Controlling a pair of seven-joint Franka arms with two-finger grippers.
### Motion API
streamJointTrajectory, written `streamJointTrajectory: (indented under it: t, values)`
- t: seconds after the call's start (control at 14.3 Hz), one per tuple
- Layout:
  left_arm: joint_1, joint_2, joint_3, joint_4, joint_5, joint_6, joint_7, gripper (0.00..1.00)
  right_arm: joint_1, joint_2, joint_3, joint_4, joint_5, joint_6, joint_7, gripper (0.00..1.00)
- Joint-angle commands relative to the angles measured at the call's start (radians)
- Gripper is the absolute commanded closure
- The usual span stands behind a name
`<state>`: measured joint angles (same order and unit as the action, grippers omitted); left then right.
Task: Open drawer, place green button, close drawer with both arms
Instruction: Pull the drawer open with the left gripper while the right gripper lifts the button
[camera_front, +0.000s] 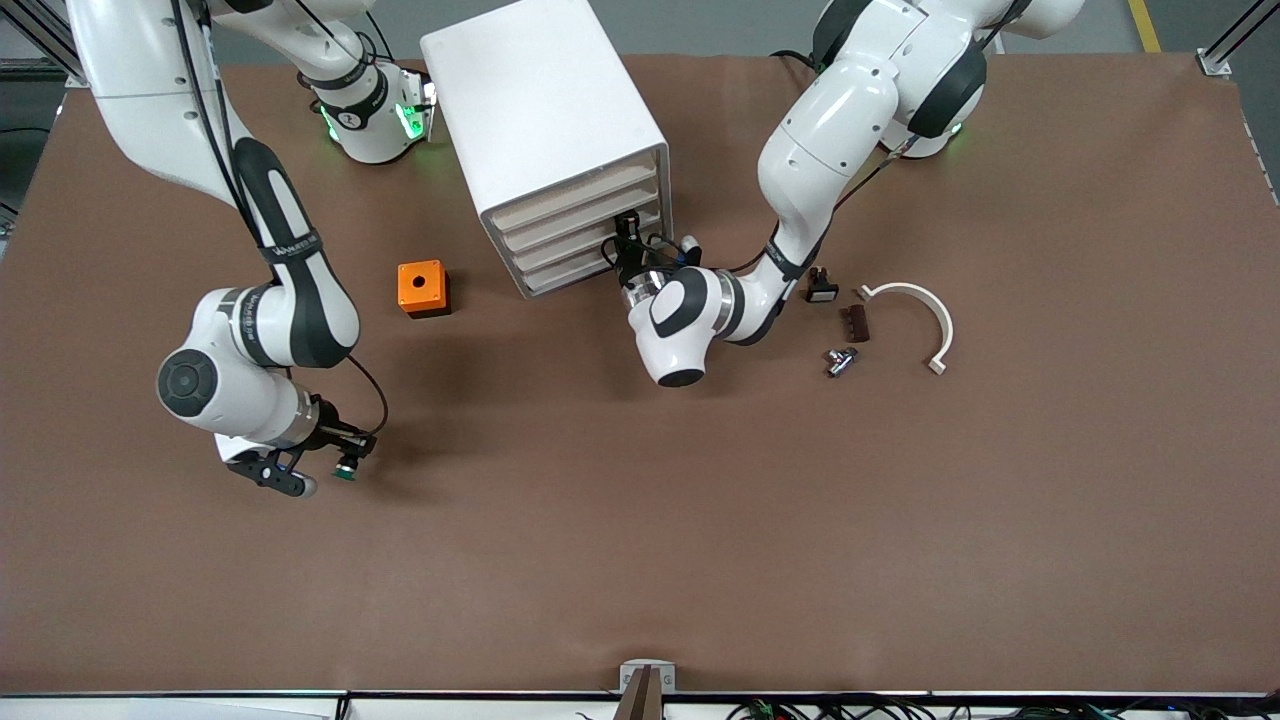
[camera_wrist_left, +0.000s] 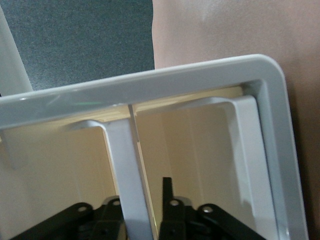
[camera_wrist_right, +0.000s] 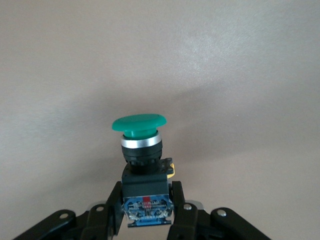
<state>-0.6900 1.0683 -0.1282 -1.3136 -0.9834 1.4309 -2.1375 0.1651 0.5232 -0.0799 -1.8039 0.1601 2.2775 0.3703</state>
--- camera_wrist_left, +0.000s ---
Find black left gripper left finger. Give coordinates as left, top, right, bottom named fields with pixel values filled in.
left=9, top=196, right=126, bottom=240

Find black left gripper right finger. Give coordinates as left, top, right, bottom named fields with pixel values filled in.
left=159, top=176, right=258, bottom=240

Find white plastic drawer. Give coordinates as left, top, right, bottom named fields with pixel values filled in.
left=0, top=103, right=157, bottom=240
left=133, top=96, right=276, bottom=240

